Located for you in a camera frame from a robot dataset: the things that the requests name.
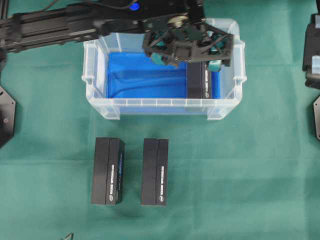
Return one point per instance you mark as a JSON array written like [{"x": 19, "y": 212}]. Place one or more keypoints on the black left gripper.
[{"x": 190, "y": 44}]

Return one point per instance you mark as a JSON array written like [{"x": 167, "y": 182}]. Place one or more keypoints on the black realsense box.
[
  {"x": 108, "y": 171},
  {"x": 199, "y": 81},
  {"x": 154, "y": 186}
]

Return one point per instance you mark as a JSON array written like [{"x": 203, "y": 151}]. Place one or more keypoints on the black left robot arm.
[{"x": 91, "y": 19}]

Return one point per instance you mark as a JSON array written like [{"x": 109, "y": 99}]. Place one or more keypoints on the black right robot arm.
[{"x": 311, "y": 53}]

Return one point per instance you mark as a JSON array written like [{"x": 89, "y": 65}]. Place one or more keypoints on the clear plastic storage case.
[{"x": 95, "y": 59}]

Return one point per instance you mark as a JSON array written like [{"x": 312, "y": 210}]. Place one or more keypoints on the blue cloth liner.
[{"x": 141, "y": 87}]

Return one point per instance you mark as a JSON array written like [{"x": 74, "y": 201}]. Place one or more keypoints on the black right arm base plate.
[{"x": 316, "y": 112}]

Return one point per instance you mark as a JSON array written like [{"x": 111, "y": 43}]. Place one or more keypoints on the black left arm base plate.
[{"x": 7, "y": 117}]

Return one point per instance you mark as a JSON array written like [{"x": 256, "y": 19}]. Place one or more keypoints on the black camera tip bottom edge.
[{"x": 69, "y": 236}]

